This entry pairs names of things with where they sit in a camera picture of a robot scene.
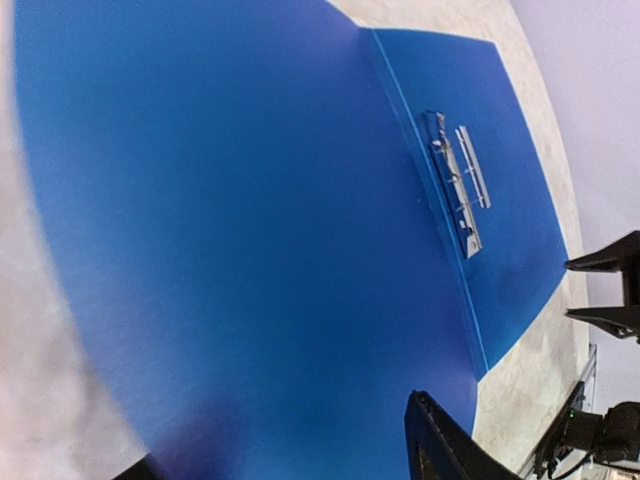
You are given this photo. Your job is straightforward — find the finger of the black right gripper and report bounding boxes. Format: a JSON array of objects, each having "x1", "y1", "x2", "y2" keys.
[
  {"x1": 564, "y1": 230, "x2": 639, "y2": 272},
  {"x1": 565, "y1": 305, "x2": 640, "y2": 341}
]

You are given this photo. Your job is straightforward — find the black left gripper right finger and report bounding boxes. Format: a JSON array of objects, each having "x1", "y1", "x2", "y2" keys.
[{"x1": 404, "y1": 390, "x2": 519, "y2": 480}]

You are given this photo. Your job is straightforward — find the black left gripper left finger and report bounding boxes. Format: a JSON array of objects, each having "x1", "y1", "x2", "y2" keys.
[{"x1": 113, "y1": 455, "x2": 166, "y2": 480}]

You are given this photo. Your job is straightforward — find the silver metal folder clip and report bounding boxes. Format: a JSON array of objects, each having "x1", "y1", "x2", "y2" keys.
[{"x1": 419, "y1": 110, "x2": 492, "y2": 259}]

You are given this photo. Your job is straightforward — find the aluminium front rail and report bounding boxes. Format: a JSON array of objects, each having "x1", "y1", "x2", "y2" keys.
[{"x1": 517, "y1": 343, "x2": 597, "y2": 479}]

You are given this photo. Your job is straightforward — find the blue plastic clip folder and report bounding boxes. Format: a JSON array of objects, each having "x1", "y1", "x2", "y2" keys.
[{"x1": 15, "y1": 1, "x2": 567, "y2": 479}]

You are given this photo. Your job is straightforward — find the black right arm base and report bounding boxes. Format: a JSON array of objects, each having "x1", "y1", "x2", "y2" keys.
[{"x1": 533, "y1": 402, "x2": 639, "y2": 479}]

